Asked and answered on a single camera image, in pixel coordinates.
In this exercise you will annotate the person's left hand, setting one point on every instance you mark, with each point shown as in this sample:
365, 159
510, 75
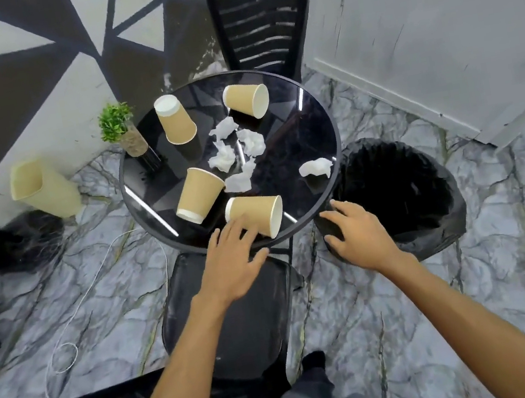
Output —
226, 267

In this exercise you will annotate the person's right hand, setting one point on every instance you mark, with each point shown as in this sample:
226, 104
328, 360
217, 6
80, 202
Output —
367, 239

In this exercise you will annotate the person's left thumb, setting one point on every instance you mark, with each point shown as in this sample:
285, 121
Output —
256, 259

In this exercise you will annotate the person's right middle finger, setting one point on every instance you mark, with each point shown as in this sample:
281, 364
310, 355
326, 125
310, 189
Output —
346, 208

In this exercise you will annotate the person's left middle finger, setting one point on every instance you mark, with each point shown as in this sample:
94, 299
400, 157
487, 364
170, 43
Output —
238, 229

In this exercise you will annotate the person's right thumb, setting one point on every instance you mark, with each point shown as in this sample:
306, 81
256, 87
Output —
335, 246

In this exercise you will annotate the person's left little finger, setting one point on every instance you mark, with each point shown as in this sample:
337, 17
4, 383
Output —
215, 243

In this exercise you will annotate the person's right forearm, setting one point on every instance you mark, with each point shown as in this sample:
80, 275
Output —
479, 325

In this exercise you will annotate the person's left forearm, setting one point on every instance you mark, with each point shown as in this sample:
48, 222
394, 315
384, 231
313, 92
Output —
181, 375

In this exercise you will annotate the brown paper cup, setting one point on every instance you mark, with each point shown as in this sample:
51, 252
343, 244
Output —
199, 194
247, 100
259, 211
175, 120

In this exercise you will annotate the crumpled white tissue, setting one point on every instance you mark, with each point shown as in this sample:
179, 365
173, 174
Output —
251, 142
316, 168
222, 159
241, 178
223, 128

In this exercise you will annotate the trash bin with black bag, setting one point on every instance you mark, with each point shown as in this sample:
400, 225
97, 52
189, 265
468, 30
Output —
398, 198

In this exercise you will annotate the black slatted plastic chair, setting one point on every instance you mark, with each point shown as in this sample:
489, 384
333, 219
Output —
233, 321
261, 11

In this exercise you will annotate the round black glass table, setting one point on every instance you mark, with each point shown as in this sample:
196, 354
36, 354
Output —
285, 152

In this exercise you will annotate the person's black shoe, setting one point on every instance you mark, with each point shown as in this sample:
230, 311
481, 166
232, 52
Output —
314, 362

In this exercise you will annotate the small green potted plant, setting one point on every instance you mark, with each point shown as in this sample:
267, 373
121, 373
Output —
122, 127

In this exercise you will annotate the black round base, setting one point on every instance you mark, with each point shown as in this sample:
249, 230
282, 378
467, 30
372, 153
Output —
24, 243

